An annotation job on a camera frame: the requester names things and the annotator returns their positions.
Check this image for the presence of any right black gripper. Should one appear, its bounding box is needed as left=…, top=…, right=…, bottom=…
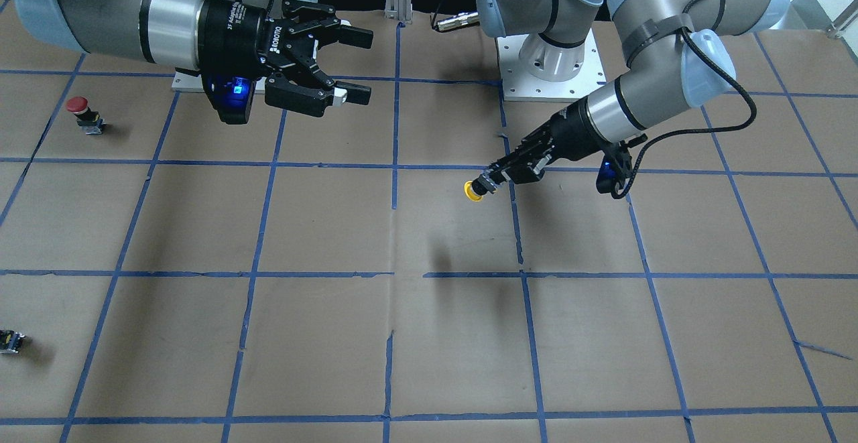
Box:
left=200, top=0, right=373, bottom=117

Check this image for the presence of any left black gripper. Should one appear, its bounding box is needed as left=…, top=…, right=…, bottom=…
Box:
left=488, top=105, right=603, bottom=184

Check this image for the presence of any yellow push button switch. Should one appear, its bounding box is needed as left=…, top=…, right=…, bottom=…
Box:
left=463, top=169, right=506, bottom=202

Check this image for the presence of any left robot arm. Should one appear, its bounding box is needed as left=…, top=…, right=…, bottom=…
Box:
left=464, top=0, right=791, bottom=200

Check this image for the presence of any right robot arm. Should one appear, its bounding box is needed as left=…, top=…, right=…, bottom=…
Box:
left=13, top=0, right=373, bottom=125

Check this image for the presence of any brown paper table cover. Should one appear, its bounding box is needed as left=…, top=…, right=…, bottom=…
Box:
left=1, top=1, right=857, bottom=442

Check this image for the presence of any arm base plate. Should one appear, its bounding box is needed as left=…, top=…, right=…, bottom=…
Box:
left=496, top=31, right=607, bottom=103
left=172, top=66, right=266, bottom=94

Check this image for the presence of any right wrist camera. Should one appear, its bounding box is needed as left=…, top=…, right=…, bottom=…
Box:
left=201, top=72, right=257, bottom=125

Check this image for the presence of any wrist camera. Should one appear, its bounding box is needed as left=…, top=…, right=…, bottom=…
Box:
left=597, top=143, right=632, bottom=196
left=201, top=72, right=257, bottom=125

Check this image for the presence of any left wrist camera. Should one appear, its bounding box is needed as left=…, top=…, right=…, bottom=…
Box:
left=597, top=143, right=632, bottom=196

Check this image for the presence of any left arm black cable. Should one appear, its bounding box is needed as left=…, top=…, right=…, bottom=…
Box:
left=613, top=0, right=758, bottom=200

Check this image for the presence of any red push button switch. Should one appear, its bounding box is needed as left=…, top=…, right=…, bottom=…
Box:
left=64, top=96, right=105, bottom=135

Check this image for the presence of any black switch contact block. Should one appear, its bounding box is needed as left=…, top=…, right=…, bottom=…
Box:
left=0, top=329, right=27, bottom=355

